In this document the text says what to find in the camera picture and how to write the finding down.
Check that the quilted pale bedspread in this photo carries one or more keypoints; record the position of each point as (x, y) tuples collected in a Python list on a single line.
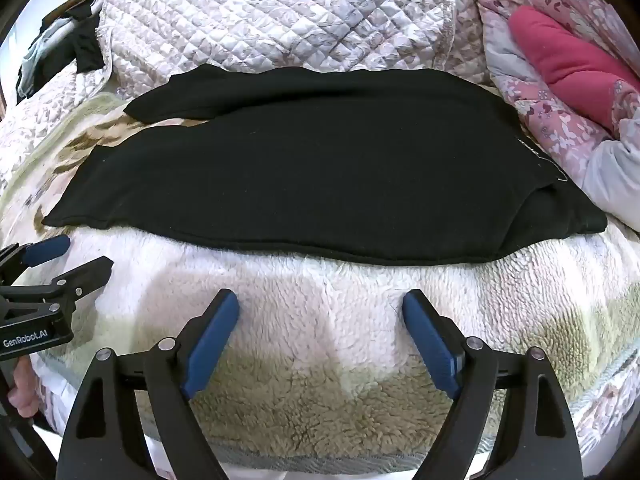
[(280, 15)]

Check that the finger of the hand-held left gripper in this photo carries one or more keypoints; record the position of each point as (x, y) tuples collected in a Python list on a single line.
[(47, 250), (82, 275)]

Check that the wooden headboard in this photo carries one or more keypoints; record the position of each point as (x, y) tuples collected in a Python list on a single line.
[(70, 7)]

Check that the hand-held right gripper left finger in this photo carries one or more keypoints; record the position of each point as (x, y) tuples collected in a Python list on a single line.
[(210, 345)]

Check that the pink floral comforter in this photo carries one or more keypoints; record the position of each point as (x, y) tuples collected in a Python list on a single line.
[(565, 60)]

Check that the black pants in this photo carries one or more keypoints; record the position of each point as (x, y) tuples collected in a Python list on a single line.
[(320, 170)]

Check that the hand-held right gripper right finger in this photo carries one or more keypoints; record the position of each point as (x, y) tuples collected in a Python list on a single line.
[(431, 345)]

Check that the floral fleece blanket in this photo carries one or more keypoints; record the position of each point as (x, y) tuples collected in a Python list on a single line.
[(320, 330)]

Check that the dark clothes pile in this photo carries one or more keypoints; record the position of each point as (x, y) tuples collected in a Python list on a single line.
[(42, 55)]

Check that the black cloth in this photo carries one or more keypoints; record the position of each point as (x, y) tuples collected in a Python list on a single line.
[(87, 40)]

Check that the person's left hand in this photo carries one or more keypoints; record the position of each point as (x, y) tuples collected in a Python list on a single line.
[(22, 387)]

